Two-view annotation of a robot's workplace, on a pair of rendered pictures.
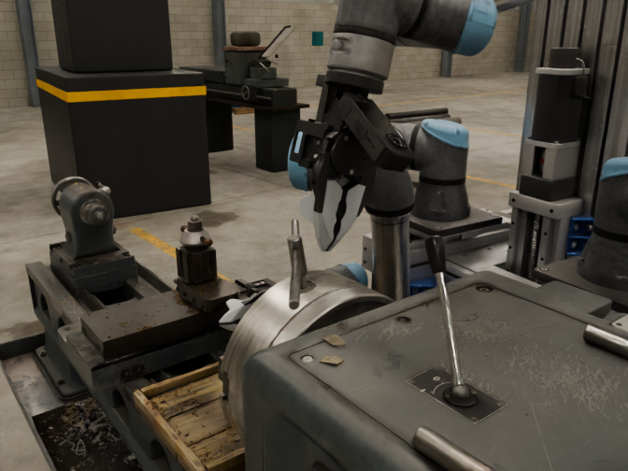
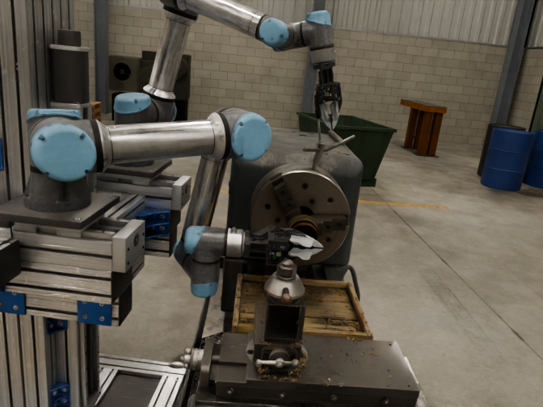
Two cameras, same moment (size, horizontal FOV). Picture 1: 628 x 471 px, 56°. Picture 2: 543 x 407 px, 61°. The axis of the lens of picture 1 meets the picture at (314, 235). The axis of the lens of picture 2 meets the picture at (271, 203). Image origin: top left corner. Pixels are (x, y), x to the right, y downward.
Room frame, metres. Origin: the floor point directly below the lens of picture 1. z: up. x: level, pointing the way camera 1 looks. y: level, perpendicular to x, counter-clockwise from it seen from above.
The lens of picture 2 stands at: (2.07, 0.71, 1.54)
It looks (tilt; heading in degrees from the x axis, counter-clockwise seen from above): 17 degrees down; 214
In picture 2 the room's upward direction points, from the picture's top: 6 degrees clockwise
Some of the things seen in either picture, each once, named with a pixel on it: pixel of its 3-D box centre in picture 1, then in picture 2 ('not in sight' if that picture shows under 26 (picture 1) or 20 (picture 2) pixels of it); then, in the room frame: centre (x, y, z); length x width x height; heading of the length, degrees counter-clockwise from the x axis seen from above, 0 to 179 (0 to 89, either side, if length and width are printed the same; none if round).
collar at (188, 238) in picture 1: (195, 235); (284, 283); (1.37, 0.29, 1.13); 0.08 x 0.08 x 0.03
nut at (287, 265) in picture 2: (194, 222); (287, 267); (1.37, 0.29, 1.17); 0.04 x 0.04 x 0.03
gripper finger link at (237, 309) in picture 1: (235, 306); (306, 243); (1.06, 0.15, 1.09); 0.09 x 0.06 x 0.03; 127
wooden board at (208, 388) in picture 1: (246, 402); (297, 307); (1.04, 0.14, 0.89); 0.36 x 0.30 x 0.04; 127
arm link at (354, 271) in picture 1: (340, 283); (206, 241); (1.22, -0.06, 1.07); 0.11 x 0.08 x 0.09; 127
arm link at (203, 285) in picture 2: not in sight; (203, 272); (1.21, -0.07, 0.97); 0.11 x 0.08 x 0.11; 65
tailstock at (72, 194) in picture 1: (88, 228); not in sight; (1.80, 0.72, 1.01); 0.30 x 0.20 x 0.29; 37
